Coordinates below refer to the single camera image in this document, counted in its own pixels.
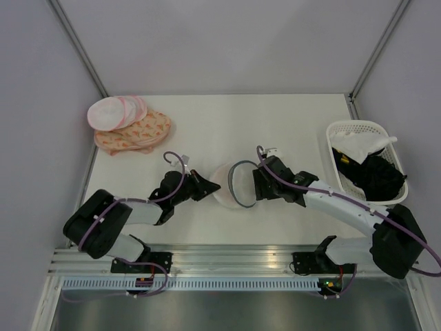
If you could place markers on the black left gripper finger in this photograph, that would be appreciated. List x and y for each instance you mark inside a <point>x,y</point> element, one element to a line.
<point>203,185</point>
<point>201,195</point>

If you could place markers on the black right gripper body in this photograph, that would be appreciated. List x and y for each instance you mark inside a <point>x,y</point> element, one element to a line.
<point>277,189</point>

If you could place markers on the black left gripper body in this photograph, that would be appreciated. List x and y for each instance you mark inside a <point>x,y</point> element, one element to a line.
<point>191,189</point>

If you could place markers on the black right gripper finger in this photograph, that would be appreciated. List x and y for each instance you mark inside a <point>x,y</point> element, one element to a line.
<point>262,195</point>
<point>259,179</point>

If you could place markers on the white mesh laundry bag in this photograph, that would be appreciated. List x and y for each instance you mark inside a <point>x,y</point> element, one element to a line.
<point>236,183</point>

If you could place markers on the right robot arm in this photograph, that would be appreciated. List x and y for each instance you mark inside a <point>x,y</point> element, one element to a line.
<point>392,239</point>

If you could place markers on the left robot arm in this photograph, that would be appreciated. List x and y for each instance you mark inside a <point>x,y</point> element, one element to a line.
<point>96,227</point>

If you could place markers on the orange floral laundry bag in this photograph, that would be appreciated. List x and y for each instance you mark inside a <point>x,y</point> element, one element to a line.
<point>142,136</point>

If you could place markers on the pink-rimmed white mesh bag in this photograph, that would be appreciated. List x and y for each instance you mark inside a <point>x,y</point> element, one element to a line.
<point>114,113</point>

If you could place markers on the white cloth in basket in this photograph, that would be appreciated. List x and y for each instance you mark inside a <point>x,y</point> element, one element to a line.
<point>358,146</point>

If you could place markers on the black garment in basket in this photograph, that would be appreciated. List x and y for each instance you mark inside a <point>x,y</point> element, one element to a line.
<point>375,176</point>

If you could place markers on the white plastic basket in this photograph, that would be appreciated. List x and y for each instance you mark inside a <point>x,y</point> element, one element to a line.
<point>388,153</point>

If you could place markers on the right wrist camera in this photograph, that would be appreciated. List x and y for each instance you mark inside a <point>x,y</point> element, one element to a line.
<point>269,152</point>

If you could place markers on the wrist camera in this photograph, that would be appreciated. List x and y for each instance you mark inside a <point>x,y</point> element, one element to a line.
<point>185,159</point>
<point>269,152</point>

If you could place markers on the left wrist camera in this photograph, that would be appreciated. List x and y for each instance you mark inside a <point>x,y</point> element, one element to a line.
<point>185,159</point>

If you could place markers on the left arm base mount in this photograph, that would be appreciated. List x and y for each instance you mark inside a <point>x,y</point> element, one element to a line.
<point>156,262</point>

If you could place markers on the aluminium rail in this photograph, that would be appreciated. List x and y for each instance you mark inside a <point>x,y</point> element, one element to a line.
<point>192,261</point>

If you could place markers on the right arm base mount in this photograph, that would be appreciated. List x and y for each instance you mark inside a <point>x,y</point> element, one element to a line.
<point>306,263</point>

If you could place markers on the white slotted cable duct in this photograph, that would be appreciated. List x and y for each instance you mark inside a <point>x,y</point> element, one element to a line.
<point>194,283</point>

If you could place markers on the right aluminium frame post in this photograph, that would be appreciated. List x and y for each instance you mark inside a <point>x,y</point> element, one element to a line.
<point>396,17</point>

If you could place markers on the aluminium frame post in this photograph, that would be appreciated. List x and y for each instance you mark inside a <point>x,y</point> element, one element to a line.
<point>70,32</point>
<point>396,17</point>

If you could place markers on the left aluminium frame post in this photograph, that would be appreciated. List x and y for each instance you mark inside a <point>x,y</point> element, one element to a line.
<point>70,32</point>

